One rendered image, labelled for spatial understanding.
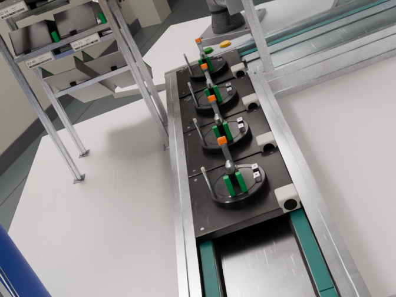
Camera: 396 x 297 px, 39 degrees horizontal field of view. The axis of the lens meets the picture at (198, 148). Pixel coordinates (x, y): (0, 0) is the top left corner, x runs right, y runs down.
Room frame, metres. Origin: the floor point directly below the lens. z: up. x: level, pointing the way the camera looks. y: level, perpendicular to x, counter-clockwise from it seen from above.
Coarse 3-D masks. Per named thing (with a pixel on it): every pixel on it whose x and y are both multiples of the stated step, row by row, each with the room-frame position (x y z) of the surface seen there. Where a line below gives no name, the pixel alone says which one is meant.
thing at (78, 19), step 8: (72, 8) 1.72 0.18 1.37; (80, 8) 1.71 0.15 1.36; (88, 8) 1.70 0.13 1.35; (96, 8) 1.71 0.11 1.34; (56, 16) 1.73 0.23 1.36; (64, 16) 1.72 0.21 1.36; (72, 16) 1.71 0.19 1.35; (80, 16) 1.70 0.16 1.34; (88, 16) 1.69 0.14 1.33; (96, 16) 1.68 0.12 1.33; (56, 24) 1.73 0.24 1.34; (64, 24) 1.72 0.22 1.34; (72, 24) 1.71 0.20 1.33; (80, 24) 1.70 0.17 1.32; (88, 24) 1.68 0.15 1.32; (96, 24) 1.68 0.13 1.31; (128, 24) 1.92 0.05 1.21; (64, 32) 1.71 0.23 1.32; (104, 32) 1.82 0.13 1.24
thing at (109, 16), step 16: (112, 0) 1.80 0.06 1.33; (112, 16) 1.63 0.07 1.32; (128, 32) 1.80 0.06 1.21; (0, 48) 1.67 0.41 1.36; (16, 64) 1.68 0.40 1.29; (128, 64) 1.63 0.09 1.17; (144, 64) 1.81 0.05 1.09; (32, 96) 1.67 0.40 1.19; (48, 96) 1.84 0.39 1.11; (144, 96) 1.63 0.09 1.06; (64, 112) 1.85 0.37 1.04; (160, 112) 1.80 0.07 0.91; (48, 128) 1.67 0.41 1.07; (160, 128) 1.63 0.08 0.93; (80, 144) 1.84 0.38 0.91; (64, 160) 1.67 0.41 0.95; (80, 176) 1.67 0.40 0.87
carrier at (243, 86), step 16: (208, 80) 1.56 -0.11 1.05; (240, 80) 1.65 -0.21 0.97; (192, 96) 1.68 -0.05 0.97; (208, 96) 1.52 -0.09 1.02; (224, 96) 1.54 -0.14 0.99; (240, 96) 1.54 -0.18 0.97; (256, 96) 1.45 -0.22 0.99; (192, 112) 1.57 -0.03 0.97; (208, 112) 1.51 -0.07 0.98; (224, 112) 1.48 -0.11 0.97; (240, 112) 1.44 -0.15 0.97; (192, 128) 1.47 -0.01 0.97
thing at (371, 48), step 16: (384, 32) 1.59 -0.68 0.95; (256, 48) 1.90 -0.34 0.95; (336, 48) 1.61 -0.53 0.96; (352, 48) 1.61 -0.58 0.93; (368, 48) 1.60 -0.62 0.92; (384, 48) 1.59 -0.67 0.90; (256, 64) 1.84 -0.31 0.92; (288, 64) 1.63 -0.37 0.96; (304, 64) 1.62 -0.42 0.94; (320, 64) 1.61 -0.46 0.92; (336, 64) 1.61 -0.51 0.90; (352, 64) 1.61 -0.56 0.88; (368, 64) 1.60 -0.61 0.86; (272, 80) 1.63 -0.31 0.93; (288, 80) 1.63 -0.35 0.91; (304, 80) 1.62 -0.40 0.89; (320, 80) 1.62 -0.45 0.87
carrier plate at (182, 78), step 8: (216, 56) 1.93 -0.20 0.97; (224, 56) 1.90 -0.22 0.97; (232, 56) 1.87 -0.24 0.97; (232, 64) 1.80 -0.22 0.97; (176, 72) 1.94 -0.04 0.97; (184, 72) 1.91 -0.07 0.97; (224, 72) 1.76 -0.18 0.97; (184, 80) 1.84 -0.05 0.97; (216, 80) 1.73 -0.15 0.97; (224, 80) 1.70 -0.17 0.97; (184, 88) 1.77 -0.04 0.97; (200, 88) 1.72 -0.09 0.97; (184, 96) 1.72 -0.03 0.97
